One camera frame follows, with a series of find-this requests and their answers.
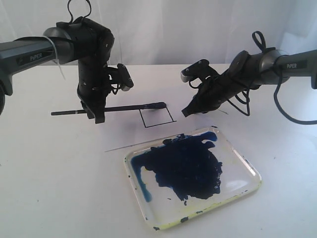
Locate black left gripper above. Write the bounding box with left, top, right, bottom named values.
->
left=77, top=57, right=108, bottom=124

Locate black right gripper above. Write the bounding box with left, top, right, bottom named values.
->
left=181, top=67, right=245, bottom=117

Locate black paintbrush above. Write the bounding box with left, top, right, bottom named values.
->
left=51, top=102, right=167, bottom=116

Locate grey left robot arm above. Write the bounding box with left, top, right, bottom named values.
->
left=0, top=17, right=114, bottom=123

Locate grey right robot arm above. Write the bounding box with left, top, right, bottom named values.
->
left=181, top=48, right=317, bottom=117

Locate white paint tray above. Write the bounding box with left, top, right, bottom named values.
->
left=123, top=126, right=262, bottom=230

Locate white paper sheet with square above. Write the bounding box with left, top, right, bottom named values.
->
left=97, top=86, right=213, bottom=151

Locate white curtain backdrop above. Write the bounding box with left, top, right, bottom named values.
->
left=0, top=0, right=317, bottom=64

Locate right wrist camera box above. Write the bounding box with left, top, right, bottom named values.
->
left=180, top=59, right=210, bottom=83

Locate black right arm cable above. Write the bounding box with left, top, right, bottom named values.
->
left=188, top=31, right=317, bottom=126

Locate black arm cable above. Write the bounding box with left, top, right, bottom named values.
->
left=66, top=0, right=93, bottom=24
left=188, top=31, right=317, bottom=126

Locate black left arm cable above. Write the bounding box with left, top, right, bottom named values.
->
left=66, top=0, right=93, bottom=24

